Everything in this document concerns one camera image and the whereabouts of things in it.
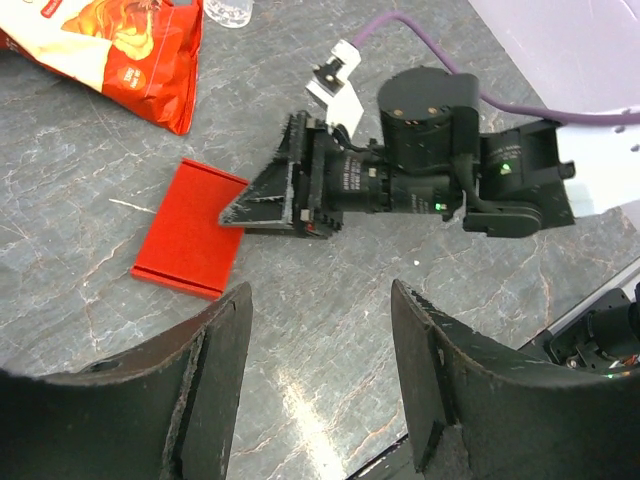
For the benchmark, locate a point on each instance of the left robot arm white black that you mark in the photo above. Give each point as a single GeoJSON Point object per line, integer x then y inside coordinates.
{"type": "Point", "coordinates": [563, 406]}

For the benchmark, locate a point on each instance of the red paper box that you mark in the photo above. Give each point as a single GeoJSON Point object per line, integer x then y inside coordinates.
{"type": "Point", "coordinates": [186, 249]}

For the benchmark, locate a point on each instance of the chips bag beige orange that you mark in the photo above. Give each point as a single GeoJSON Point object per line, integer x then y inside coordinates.
{"type": "Point", "coordinates": [143, 55]}

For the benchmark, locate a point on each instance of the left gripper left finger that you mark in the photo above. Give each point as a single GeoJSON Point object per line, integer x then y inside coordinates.
{"type": "Point", "coordinates": [164, 409]}

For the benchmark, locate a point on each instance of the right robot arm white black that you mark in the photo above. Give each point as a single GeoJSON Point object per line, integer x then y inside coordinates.
{"type": "Point", "coordinates": [519, 185]}

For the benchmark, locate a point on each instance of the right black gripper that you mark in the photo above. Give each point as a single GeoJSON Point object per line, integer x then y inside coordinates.
{"type": "Point", "coordinates": [429, 120]}

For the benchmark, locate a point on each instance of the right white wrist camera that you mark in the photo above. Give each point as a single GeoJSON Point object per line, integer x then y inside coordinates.
{"type": "Point", "coordinates": [332, 90]}

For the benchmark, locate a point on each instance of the clear water bottle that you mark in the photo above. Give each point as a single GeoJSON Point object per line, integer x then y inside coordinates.
{"type": "Point", "coordinates": [230, 14]}

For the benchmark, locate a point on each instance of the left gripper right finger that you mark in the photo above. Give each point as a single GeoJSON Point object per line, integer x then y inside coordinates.
{"type": "Point", "coordinates": [562, 413]}

